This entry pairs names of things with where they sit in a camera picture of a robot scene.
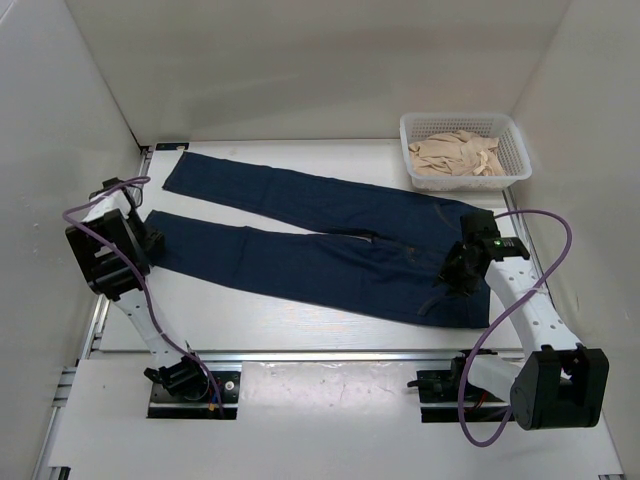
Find dark blue denim trousers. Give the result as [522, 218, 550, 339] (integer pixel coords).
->
[145, 152, 490, 329]

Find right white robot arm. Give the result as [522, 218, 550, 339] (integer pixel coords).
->
[436, 212, 609, 430]

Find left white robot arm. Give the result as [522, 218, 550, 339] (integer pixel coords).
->
[62, 176, 217, 402]

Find beige trousers in basket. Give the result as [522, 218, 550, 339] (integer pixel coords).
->
[408, 130, 506, 177]

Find blue label sticker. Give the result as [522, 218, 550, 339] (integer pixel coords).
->
[154, 142, 190, 151]

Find white plastic mesh basket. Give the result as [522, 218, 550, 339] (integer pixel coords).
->
[399, 113, 532, 192]

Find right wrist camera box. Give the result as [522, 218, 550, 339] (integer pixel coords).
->
[460, 210, 501, 243]

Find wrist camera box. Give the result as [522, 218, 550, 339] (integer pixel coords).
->
[101, 177, 123, 192]
[460, 210, 501, 243]

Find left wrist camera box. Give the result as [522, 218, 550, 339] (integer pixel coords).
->
[101, 177, 123, 192]

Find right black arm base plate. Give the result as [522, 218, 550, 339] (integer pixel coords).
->
[407, 368, 507, 423]

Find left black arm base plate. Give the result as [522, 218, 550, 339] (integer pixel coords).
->
[147, 370, 241, 420]

